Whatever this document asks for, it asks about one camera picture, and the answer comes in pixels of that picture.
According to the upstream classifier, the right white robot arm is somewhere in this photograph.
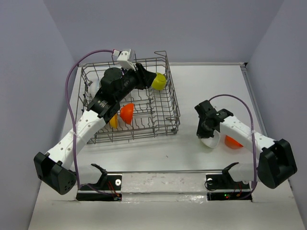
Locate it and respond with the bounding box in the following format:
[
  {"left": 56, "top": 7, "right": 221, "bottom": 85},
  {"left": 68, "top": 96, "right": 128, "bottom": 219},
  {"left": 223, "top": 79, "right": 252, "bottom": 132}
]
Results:
[{"left": 195, "top": 100, "right": 297, "bottom": 189}]

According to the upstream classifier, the orange round plastic bowl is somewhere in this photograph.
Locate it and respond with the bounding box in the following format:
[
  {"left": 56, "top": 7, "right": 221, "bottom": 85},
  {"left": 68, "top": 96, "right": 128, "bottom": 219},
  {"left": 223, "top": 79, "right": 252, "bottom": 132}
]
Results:
[{"left": 120, "top": 103, "right": 134, "bottom": 125}]

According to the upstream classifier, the grey wire dish rack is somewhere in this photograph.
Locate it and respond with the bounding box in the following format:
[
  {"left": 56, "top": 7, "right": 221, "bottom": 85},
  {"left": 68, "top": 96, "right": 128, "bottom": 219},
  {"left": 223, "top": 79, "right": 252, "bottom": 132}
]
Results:
[{"left": 74, "top": 51, "right": 180, "bottom": 144}]

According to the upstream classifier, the yellow plastic bowl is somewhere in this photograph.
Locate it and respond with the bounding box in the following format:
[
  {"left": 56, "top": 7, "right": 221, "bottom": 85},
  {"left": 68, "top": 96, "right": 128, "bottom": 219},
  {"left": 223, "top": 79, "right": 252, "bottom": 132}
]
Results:
[{"left": 109, "top": 113, "right": 118, "bottom": 129}]

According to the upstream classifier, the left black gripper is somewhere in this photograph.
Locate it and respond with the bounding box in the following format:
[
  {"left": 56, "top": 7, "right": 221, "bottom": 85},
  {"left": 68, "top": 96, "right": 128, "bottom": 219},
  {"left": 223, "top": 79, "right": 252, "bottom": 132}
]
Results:
[{"left": 116, "top": 63, "right": 157, "bottom": 102}]

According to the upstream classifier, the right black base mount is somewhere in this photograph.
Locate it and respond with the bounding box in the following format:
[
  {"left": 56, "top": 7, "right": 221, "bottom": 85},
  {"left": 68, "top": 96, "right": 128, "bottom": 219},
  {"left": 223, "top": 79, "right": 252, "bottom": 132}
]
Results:
[{"left": 204, "top": 174, "right": 251, "bottom": 201}]

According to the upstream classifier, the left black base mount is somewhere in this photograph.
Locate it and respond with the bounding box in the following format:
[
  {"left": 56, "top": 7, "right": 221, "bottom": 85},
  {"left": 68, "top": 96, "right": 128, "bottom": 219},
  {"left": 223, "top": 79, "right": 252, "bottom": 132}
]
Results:
[{"left": 76, "top": 173, "right": 122, "bottom": 202}]

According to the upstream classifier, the white round bowl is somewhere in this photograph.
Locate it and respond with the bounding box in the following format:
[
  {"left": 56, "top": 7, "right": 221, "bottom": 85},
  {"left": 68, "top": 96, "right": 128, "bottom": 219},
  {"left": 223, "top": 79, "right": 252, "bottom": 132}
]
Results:
[{"left": 88, "top": 80, "right": 100, "bottom": 98}]

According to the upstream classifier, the green plastic bowl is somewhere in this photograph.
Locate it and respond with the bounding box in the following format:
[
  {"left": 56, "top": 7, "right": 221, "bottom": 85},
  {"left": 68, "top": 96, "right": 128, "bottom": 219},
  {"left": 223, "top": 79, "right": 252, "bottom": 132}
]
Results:
[{"left": 151, "top": 73, "right": 167, "bottom": 91}]

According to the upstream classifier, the white square bowl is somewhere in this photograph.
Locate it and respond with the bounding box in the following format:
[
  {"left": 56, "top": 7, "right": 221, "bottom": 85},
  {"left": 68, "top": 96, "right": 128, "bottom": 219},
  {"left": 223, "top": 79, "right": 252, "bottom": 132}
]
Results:
[{"left": 201, "top": 130, "right": 220, "bottom": 149}]

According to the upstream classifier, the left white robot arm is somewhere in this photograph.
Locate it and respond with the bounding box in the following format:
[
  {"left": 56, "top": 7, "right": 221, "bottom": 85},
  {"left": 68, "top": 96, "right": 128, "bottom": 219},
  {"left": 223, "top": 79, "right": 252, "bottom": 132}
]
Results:
[{"left": 34, "top": 63, "right": 157, "bottom": 195}]

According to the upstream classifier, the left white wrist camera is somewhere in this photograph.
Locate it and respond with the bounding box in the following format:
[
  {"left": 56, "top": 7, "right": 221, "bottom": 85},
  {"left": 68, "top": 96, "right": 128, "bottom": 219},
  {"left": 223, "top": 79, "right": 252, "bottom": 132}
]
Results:
[{"left": 112, "top": 49, "right": 135, "bottom": 70}]

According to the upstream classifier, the orange square plastic bowl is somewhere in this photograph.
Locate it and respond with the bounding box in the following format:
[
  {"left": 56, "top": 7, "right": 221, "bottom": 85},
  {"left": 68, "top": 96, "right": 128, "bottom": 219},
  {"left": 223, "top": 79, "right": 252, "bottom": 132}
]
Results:
[{"left": 224, "top": 136, "right": 243, "bottom": 150}]

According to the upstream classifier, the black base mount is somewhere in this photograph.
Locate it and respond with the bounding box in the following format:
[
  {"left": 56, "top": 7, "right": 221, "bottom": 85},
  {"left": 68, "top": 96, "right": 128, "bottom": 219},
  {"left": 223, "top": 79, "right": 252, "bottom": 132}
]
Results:
[
  {"left": 76, "top": 173, "right": 122, "bottom": 202},
  {"left": 204, "top": 174, "right": 251, "bottom": 201}
]

